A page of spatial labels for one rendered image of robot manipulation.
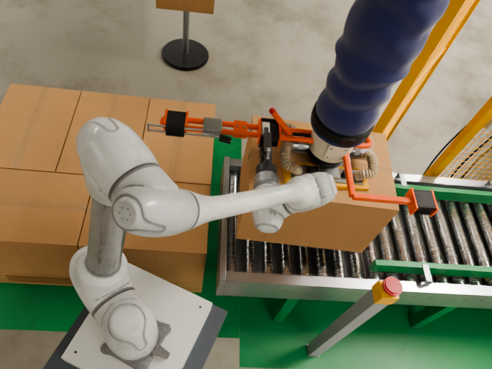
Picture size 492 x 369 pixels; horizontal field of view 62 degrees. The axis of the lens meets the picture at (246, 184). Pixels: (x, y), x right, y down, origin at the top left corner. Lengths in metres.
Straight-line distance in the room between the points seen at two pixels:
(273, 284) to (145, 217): 1.19
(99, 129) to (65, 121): 1.57
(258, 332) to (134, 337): 1.25
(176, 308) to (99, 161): 0.82
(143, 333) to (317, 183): 0.69
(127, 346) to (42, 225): 0.97
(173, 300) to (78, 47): 2.70
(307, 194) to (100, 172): 0.60
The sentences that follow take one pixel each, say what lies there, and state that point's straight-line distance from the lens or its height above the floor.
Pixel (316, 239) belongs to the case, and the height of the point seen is 0.76.
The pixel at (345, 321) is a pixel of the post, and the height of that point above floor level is 0.62.
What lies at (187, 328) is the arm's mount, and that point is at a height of 0.83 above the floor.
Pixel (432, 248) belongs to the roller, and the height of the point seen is 0.54.
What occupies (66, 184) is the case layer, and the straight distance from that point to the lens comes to 2.24.
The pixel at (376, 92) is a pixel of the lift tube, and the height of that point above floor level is 1.54.
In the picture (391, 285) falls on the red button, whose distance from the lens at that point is 1.58.
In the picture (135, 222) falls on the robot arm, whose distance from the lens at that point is 0.81.
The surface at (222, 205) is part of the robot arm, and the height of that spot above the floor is 1.46.
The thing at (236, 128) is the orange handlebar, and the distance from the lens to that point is 1.53.
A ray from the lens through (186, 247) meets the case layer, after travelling 1.99.
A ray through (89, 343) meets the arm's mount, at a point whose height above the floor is 0.81.
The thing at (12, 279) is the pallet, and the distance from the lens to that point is 2.66.
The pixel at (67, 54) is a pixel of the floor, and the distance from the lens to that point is 3.80.
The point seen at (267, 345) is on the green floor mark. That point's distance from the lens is 2.45.
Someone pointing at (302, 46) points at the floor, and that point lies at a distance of 4.09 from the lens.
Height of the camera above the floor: 2.35
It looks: 55 degrees down
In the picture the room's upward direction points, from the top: 14 degrees clockwise
